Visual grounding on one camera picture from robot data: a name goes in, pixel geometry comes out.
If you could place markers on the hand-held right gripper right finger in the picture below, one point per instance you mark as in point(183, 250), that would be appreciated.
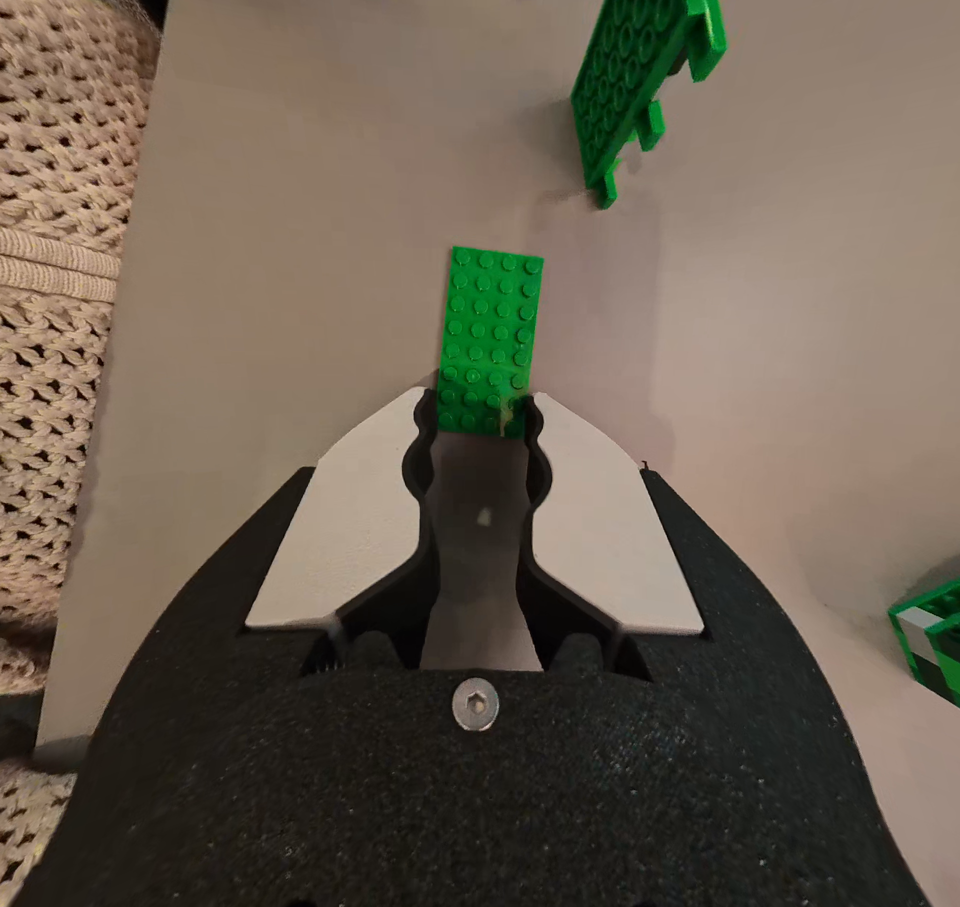
point(615, 539)

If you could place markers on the green lego frame build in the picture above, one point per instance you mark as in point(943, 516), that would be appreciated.
point(937, 637)

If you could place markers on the plain green lego plate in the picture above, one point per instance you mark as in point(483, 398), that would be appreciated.
point(487, 322)

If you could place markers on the green mosaic lego plate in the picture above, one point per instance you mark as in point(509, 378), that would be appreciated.
point(637, 59)

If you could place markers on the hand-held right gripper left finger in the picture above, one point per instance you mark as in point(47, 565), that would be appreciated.
point(345, 539)

